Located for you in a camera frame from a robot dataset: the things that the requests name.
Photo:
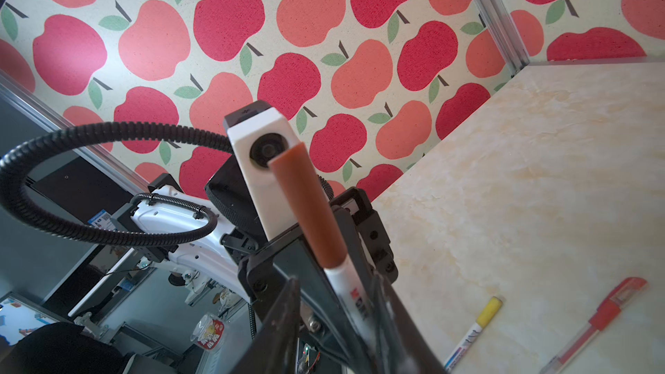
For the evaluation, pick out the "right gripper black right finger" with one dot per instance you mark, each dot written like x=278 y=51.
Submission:
x=400 y=347

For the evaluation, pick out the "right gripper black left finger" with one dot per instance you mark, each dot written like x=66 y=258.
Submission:
x=274 y=348

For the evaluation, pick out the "white pen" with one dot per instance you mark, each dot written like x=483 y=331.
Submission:
x=472 y=335
x=346 y=283

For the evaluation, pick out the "dark red pen cap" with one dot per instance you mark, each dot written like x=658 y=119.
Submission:
x=295 y=174

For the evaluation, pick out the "red pen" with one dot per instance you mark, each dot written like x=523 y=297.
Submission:
x=612 y=305

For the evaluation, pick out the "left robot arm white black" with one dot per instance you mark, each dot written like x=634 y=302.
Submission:
x=220 y=239

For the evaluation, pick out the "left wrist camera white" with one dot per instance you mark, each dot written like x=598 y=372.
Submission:
x=257 y=134

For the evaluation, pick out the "left aluminium frame post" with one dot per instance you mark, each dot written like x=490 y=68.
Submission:
x=505 y=34

